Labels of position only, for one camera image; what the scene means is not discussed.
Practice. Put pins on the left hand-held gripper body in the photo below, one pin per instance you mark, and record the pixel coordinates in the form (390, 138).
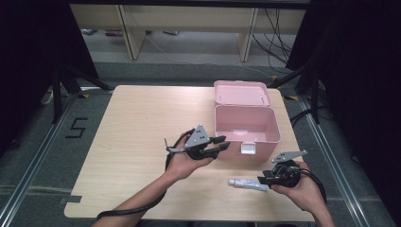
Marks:
(197, 142)

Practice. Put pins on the yellow floor tape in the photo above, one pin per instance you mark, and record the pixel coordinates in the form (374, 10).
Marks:
(291, 98)
(83, 95)

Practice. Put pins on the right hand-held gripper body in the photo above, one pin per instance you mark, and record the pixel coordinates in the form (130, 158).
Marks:
(288, 175)

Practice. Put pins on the pink storage box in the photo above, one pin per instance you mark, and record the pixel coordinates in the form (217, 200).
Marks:
(246, 126)

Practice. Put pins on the white ointment tube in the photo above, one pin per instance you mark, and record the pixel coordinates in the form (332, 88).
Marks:
(247, 183)

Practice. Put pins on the person's left hand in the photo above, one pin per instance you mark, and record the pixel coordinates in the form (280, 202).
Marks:
(181, 164)

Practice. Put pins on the person's right hand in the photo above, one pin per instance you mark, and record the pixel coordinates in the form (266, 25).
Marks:
(309, 192)

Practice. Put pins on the aluminium floor rail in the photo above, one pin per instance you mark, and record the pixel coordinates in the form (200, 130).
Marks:
(337, 176)
(34, 160)

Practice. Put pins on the dark curtain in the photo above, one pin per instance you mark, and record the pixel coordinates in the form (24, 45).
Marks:
(31, 63)
(362, 78)

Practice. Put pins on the light wooden desk frame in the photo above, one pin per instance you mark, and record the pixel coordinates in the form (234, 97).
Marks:
(189, 19)

